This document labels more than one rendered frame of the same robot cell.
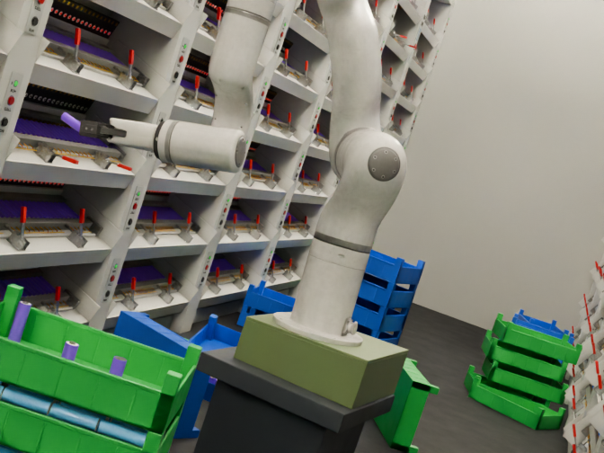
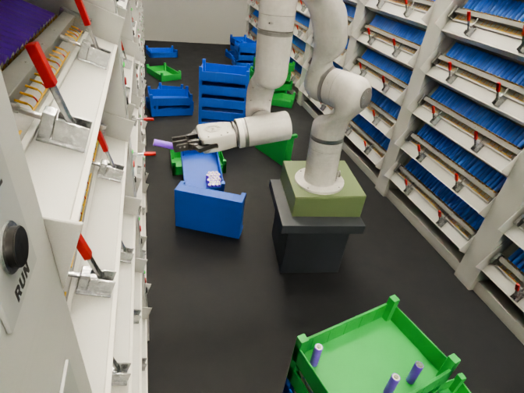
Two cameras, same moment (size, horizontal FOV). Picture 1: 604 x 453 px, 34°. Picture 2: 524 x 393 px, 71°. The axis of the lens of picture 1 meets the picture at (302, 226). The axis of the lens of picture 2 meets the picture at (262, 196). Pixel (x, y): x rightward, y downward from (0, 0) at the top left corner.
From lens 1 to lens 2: 1.37 m
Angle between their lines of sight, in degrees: 42
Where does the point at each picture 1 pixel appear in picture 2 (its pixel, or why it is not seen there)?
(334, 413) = (361, 227)
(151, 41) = not seen: hidden behind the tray
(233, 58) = (281, 71)
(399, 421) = (285, 155)
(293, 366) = (326, 210)
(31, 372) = not seen: outside the picture
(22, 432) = not seen: outside the picture
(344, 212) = (338, 127)
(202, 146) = (272, 135)
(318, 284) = (327, 166)
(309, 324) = (324, 185)
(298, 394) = (340, 225)
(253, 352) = (302, 211)
